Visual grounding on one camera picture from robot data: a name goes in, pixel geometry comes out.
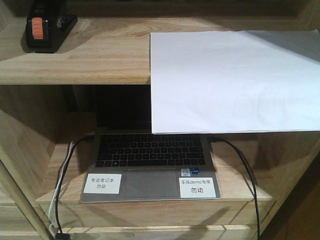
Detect blue intel stickers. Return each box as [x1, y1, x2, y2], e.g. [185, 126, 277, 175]
[180, 168, 200, 177]

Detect silver laptop black keyboard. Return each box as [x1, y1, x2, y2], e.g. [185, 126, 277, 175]
[79, 84, 221, 204]

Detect black cable left of laptop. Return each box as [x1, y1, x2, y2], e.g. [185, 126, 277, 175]
[55, 136, 94, 240]

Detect white label sticker right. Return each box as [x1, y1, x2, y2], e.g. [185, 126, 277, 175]
[179, 177, 217, 199]

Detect black stapler orange button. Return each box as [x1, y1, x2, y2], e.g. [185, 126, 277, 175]
[25, 0, 78, 54]

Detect white paper sheets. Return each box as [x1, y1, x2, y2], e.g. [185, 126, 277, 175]
[150, 30, 320, 134]

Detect white cable left of laptop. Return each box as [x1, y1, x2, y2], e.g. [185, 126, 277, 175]
[47, 140, 75, 238]

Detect white label sticker left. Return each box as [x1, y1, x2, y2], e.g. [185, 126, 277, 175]
[83, 173, 122, 194]

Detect wooden shelf unit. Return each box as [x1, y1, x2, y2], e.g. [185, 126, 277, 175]
[0, 0, 320, 240]

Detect black cable right of laptop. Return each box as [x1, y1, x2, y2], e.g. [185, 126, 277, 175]
[211, 136, 261, 239]

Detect black cable of laptop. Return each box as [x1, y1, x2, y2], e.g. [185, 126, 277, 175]
[211, 136, 261, 239]
[55, 136, 94, 240]

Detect white label sticker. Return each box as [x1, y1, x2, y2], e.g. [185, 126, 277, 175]
[179, 177, 217, 199]
[83, 173, 122, 194]

